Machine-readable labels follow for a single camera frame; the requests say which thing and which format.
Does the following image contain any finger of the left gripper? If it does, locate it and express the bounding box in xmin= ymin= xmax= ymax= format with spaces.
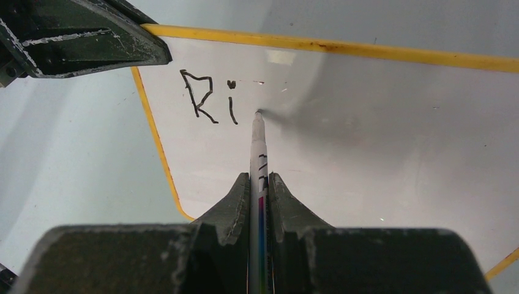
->
xmin=102 ymin=0 xmax=157 ymax=25

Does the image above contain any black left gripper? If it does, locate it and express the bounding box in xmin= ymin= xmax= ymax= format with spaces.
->
xmin=1 ymin=1 xmax=173 ymax=88

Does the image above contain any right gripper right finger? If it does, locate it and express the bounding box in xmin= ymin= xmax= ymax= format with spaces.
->
xmin=269 ymin=173 xmax=491 ymax=293

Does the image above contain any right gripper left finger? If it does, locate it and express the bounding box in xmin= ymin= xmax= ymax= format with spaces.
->
xmin=10 ymin=173 xmax=250 ymax=293

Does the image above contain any black whiteboard marker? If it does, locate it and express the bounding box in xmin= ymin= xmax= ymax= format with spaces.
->
xmin=248 ymin=111 xmax=272 ymax=293

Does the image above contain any yellow framed whiteboard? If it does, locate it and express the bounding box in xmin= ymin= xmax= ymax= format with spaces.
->
xmin=132 ymin=24 xmax=518 ymax=279

